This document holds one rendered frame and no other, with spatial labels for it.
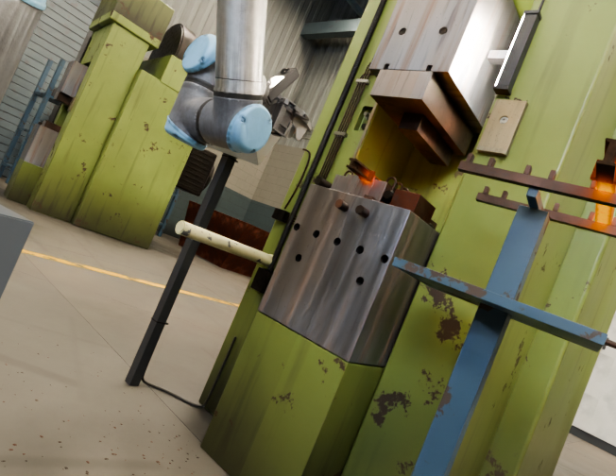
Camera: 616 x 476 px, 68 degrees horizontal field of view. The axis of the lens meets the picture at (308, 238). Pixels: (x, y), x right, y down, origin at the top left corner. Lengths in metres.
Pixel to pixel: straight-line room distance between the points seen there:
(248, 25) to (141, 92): 5.16
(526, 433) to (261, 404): 0.88
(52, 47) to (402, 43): 7.86
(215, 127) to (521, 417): 1.37
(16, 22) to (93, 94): 5.35
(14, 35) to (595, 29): 1.44
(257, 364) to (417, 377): 0.48
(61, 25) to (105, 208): 4.07
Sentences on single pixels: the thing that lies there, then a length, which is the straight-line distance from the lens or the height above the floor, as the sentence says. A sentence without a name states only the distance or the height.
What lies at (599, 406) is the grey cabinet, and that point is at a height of 0.43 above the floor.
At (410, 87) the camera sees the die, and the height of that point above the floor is 1.31.
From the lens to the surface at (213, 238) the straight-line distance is 1.54.
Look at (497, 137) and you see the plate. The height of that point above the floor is 1.23.
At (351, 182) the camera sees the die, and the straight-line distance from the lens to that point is 1.49.
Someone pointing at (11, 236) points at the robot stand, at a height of 0.58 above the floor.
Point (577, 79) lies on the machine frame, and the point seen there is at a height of 1.44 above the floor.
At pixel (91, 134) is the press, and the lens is 5.93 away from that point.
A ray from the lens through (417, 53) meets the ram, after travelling 1.62.
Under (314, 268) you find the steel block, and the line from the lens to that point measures 1.39.
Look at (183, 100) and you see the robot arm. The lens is 0.97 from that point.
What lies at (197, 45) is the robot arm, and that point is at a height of 0.99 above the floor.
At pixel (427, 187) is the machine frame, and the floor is 1.14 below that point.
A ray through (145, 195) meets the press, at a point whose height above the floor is 0.64.
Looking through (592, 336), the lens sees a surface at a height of 0.75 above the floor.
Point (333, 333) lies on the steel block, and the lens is 1.31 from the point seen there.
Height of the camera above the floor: 0.68
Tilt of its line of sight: 2 degrees up
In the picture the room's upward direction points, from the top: 23 degrees clockwise
